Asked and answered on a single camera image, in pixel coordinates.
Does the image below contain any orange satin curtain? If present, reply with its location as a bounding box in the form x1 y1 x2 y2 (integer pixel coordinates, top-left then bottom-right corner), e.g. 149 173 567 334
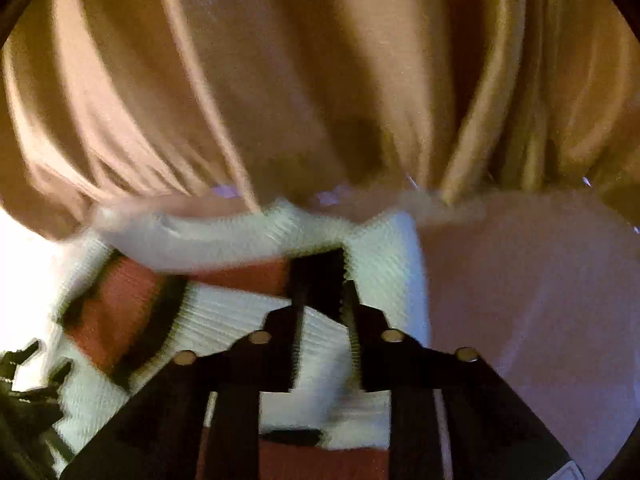
1 0 639 240

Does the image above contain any pink white patterned bedsheet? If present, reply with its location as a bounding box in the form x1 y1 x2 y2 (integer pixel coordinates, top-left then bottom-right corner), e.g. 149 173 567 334
84 184 640 480

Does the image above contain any white red black knit sweater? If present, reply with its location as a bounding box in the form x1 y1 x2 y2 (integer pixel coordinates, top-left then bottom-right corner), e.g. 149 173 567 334
53 202 430 479

